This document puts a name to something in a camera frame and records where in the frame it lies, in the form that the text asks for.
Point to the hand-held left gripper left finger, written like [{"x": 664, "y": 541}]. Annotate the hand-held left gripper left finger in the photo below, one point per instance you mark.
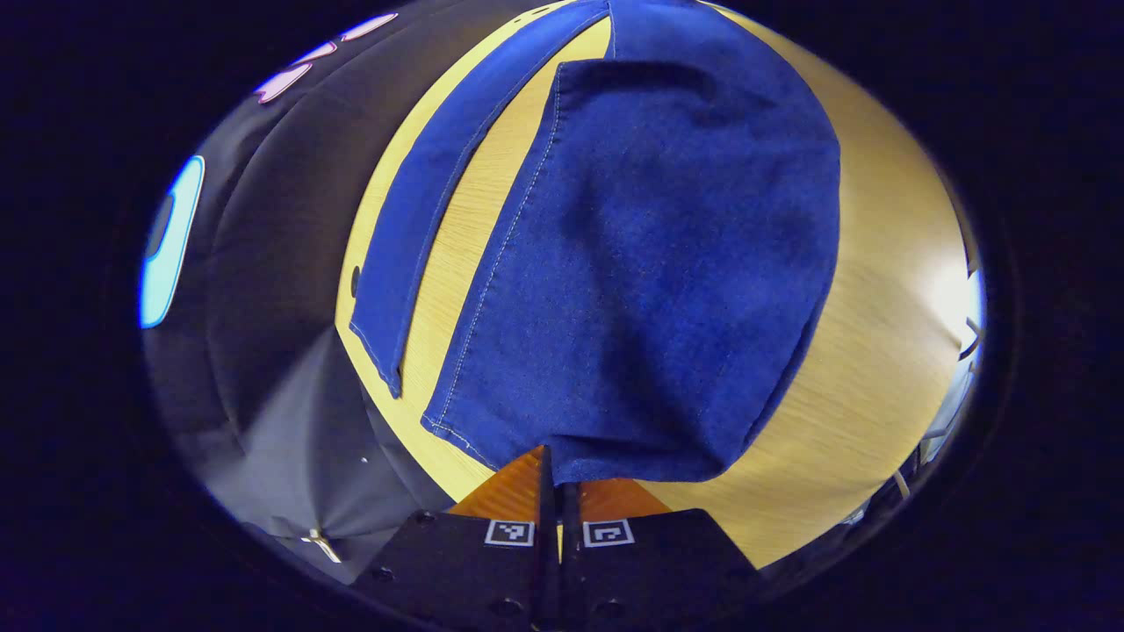
[{"x": 465, "y": 570}]

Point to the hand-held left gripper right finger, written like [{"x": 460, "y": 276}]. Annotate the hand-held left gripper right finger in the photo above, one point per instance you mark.
[{"x": 650, "y": 570}]

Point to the blue jeans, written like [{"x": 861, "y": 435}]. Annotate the blue jeans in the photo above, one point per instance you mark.
[{"x": 659, "y": 263}]

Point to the white metal clip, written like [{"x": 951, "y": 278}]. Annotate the white metal clip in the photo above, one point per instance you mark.
[{"x": 323, "y": 546}]

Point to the black backdrop cloth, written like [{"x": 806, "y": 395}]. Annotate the black backdrop cloth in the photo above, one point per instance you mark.
[{"x": 263, "y": 263}]

